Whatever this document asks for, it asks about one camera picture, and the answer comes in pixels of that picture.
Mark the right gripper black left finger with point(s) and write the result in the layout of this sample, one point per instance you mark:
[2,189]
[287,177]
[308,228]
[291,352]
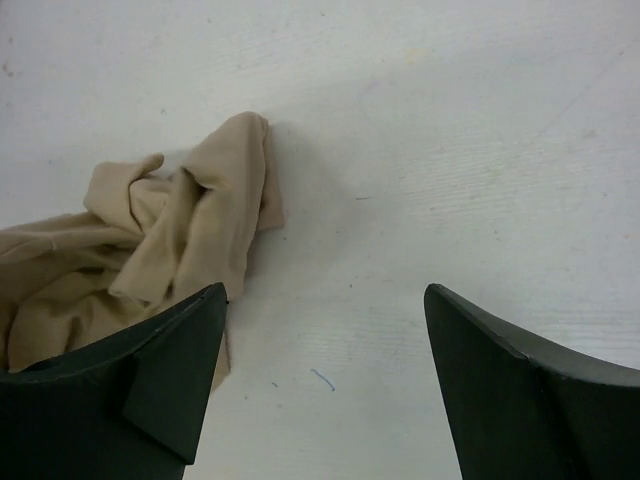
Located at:
[130,406]

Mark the beige t shirt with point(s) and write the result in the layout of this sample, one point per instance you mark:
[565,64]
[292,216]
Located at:
[143,242]

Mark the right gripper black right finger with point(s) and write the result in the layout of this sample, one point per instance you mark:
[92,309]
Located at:
[520,406]

